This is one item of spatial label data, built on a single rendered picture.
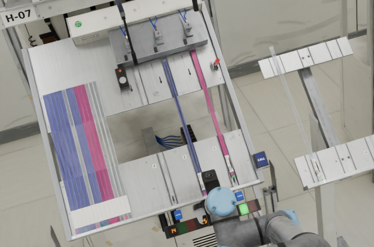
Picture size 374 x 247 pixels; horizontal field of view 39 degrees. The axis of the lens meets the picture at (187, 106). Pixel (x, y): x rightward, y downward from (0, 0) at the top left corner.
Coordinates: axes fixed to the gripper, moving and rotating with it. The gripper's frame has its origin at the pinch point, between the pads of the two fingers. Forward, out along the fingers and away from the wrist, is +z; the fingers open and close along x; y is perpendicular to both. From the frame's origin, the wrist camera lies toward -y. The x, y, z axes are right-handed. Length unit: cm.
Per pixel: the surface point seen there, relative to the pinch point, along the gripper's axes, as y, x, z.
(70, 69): -61, -33, 10
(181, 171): -14.0, -5.6, 10.0
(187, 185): -8.6, -4.9, 10.0
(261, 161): -8.8, 21.4, 5.4
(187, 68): -50, 8, 10
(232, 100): -33.0, 19.3, 8.8
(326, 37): -101, 136, 189
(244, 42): -112, 73, 178
